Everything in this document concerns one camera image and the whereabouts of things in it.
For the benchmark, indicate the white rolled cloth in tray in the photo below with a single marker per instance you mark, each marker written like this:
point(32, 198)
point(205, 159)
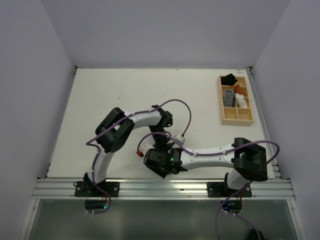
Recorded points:
point(241, 101)

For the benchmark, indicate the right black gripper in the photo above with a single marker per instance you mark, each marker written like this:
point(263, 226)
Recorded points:
point(161, 172)

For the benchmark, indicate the black rolled cloth in tray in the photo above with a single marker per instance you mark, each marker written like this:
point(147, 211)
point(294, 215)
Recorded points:
point(228, 80)

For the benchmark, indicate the right wrist camera red cap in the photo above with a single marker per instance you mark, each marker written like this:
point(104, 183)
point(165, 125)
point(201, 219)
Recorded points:
point(143, 148)

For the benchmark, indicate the aluminium mounting rail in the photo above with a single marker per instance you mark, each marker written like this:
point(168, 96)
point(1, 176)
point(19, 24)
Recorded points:
point(161, 189)

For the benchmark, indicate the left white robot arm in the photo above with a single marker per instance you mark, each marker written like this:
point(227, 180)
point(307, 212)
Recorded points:
point(113, 132)

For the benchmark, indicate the orange rolled cloth in tray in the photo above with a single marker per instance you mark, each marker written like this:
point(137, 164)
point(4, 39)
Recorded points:
point(239, 90)

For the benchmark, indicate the wooden compartment organizer tray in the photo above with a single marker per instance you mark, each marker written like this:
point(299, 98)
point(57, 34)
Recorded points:
point(235, 116)

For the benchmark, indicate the black object bottom right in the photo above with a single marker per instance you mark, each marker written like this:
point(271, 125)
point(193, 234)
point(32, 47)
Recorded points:
point(255, 235)

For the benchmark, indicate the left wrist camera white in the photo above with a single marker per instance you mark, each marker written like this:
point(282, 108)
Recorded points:
point(179, 139)

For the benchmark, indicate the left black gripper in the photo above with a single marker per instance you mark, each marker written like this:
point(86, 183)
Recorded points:
point(164, 145)

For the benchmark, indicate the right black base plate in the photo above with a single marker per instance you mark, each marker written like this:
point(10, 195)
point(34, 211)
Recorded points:
point(219, 189)

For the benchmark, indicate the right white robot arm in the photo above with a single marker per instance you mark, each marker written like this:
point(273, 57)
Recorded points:
point(247, 159)

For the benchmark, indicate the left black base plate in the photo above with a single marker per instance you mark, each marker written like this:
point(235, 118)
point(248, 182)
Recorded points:
point(110, 187)

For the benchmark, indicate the grey patterned rolled cloth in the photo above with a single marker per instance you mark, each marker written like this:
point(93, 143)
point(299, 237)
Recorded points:
point(229, 98)

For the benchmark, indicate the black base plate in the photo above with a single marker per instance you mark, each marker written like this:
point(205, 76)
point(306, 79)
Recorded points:
point(110, 187)
point(219, 189)

